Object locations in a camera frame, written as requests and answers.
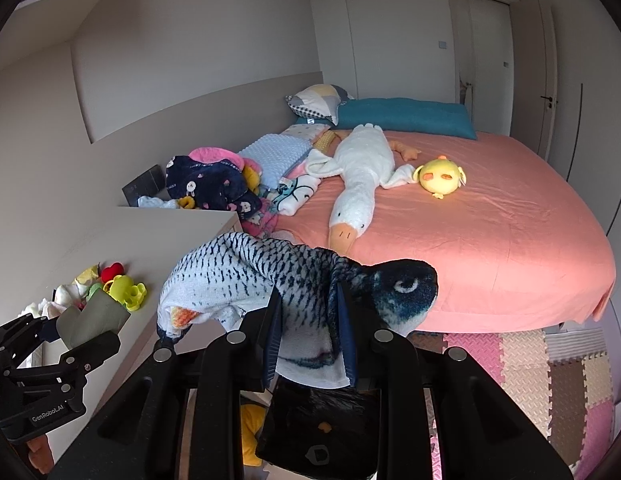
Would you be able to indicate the grey cloth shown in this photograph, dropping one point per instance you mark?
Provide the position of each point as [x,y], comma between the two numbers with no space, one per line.
[93,317]

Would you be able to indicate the white door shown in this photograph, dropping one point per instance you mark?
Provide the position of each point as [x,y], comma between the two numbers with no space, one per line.
[548,70]

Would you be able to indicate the grey blue fish plush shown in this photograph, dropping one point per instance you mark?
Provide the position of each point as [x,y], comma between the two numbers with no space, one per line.
[270,265]

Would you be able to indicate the yellow green plastic toy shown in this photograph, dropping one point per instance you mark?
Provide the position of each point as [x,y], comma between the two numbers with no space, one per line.
[125,292]

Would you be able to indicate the yellow cloth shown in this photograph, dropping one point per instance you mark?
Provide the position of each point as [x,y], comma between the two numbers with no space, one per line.
[251,176]

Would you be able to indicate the black wall panel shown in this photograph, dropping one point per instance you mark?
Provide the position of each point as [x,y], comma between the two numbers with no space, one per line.
[143,185]

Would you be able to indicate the white closet doors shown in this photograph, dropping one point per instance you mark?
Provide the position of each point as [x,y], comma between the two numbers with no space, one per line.
[483,60]

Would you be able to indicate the pink printed blanket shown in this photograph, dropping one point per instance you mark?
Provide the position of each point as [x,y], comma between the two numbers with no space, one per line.
[260,222]

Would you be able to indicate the white patterned folded quilt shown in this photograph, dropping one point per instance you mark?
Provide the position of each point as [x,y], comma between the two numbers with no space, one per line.
[308,131]

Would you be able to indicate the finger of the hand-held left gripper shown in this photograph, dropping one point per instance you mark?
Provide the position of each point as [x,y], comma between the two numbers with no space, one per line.
[20,332]
[90,352]

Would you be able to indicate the light blue small cloth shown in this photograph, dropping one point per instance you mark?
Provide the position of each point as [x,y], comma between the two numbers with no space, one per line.
[155,202]

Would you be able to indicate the red toy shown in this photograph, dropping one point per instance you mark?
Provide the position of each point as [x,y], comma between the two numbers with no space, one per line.
[112,272]

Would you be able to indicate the yellow floor plush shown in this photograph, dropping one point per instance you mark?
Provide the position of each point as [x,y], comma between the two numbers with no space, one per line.
[251,435]

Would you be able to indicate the light blue dotted blanket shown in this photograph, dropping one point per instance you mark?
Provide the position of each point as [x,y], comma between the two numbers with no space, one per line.
[278,157]

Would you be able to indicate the teal pillow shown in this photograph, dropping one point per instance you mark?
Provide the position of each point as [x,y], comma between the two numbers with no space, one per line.
[405,115]

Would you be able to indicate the white dresser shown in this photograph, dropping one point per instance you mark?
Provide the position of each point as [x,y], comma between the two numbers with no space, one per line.
[155,240]

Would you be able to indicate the white goose plush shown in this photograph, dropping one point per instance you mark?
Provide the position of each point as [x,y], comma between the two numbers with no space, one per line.
[363,170]

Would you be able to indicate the grey yellow patchwork pillow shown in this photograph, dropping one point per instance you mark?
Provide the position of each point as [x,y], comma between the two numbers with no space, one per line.
[318,100]

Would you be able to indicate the black bin with black bag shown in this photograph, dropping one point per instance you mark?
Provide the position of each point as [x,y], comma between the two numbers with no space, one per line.
[315,435]

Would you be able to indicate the yellow dotted plush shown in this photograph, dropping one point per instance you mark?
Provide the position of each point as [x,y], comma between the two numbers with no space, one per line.
[324,141]

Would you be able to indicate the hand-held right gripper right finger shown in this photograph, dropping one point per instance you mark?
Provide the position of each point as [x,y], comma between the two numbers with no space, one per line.
[348,337]

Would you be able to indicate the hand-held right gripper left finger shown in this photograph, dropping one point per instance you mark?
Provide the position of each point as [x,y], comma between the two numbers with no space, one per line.
[272,332]

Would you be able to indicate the bed with pink sheet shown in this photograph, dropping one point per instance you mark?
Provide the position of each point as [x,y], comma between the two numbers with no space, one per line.
[490,240]

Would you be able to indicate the navy rabbit print blanket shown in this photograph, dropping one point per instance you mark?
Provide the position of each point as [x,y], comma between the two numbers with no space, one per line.
[205,182]

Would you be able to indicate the white socks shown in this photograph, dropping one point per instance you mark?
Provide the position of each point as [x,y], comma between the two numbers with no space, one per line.
[60,297]

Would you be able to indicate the white cartoon print blanket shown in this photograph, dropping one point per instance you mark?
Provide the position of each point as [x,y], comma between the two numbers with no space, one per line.
[298,192]

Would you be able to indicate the pink fleece cloth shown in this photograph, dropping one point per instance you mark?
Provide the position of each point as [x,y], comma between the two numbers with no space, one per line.
[210,154]

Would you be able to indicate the person's left hand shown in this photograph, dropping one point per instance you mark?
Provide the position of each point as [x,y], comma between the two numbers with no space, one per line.
[39,452]

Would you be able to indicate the yellow chick plush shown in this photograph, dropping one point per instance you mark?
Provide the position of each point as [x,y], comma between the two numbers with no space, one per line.
[440,175]

